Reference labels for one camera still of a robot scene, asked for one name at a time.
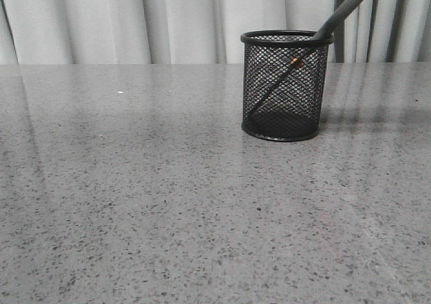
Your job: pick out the grey orange handled scissors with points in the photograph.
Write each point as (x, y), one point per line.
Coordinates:
(326, 30)

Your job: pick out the black mesh metal bucket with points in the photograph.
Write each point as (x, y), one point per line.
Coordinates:
(283, 83)

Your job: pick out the grey pleated curtain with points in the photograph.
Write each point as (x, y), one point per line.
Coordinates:
(201, 31)

